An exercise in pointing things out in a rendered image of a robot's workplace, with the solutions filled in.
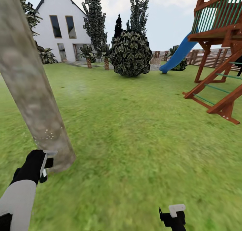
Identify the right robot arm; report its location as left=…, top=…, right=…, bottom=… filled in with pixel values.
left=159, top=204, right=186, bottom=231

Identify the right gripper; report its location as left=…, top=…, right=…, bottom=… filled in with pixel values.
left=159, top=208, right=185, bottom=231

